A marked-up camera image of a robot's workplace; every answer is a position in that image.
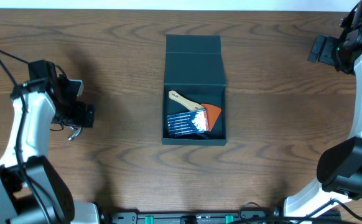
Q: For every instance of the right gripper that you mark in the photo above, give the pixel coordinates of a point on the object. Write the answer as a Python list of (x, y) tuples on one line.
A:
[(326, 56)]

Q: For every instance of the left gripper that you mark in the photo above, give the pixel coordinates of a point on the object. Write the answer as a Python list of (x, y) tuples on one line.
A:
[(86, 115)]

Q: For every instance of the orange scraper wooden handle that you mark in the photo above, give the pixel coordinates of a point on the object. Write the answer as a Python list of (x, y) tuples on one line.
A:
[(213, 112)]

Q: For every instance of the blue precision screwdriver set case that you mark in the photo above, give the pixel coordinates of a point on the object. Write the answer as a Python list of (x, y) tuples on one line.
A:
[(192, 122)]

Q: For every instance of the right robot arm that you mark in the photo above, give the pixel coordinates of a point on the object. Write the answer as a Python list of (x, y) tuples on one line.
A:
[(339, 170)]

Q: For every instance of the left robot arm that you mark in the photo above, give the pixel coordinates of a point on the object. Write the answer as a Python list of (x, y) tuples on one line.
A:
[(31, 191)]

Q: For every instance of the black open gift box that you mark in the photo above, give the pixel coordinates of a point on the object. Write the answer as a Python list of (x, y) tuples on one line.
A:
[(194, 69)]

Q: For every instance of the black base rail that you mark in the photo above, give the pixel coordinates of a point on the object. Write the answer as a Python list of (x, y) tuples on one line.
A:
[(247, 211)]

